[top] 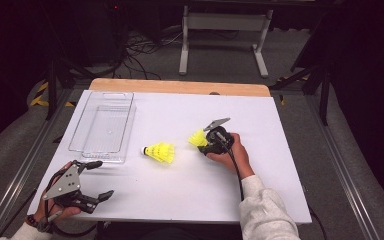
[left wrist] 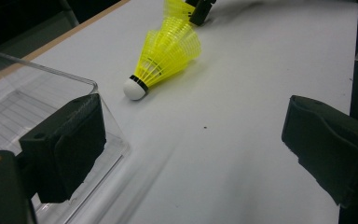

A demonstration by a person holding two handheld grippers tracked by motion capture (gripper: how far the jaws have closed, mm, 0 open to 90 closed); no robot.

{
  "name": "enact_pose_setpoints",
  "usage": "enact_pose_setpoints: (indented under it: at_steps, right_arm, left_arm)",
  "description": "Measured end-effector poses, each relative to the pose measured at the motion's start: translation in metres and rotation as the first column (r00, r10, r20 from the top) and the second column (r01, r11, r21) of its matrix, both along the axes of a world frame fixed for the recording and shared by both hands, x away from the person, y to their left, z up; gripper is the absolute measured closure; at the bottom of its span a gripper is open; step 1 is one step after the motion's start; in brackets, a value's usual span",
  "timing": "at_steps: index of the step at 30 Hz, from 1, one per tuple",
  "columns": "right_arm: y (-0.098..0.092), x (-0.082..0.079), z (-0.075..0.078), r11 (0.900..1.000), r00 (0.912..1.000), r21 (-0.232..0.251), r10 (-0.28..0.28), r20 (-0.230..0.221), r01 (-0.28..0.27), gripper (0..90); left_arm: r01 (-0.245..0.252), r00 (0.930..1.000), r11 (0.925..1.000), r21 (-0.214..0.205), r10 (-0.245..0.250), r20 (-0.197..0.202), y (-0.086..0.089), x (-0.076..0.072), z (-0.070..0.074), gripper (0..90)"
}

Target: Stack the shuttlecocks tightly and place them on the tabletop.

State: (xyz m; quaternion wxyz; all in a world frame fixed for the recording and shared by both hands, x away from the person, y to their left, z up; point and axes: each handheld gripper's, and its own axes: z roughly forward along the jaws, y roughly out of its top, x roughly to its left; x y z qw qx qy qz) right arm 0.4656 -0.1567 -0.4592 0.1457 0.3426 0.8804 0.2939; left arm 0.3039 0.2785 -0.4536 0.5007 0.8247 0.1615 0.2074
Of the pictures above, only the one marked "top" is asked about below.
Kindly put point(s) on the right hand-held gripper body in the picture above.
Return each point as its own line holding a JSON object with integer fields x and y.
{"x": 220, "y": 140}

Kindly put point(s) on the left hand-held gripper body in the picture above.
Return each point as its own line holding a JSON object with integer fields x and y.
{"x": 65, "y": 185}

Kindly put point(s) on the yellow plastic shuttlecock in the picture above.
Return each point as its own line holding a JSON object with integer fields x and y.
{"x": 160, "y": 152}
{"x": 197, "y": 138}

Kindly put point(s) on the clear plastic tray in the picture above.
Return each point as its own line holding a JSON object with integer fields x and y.
{"x": 105, "y": 126}

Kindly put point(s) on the person's right hand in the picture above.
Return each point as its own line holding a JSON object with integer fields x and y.
{"x": 236, "y": 160}

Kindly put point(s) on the person's left hand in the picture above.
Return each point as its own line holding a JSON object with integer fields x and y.
{"x": 55, "y": 212}

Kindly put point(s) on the white table mat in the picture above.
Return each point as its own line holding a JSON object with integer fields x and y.
{"x": 180, "y": 186}

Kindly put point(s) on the dark wrist band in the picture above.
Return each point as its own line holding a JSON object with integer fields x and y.
{"x": 31, "y": 220}

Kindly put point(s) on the black metal stand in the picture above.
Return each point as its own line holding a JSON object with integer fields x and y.
{"x": 51, "y": 90}
{"x": 325, "y": 96}

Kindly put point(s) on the aluminium floor rail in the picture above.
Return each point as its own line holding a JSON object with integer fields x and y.
{"x": 20, "y": 176}
{"x": 341, "y": 166}

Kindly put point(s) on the metal stand frame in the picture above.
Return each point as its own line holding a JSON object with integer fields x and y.
{"x": 225, "y": 21}

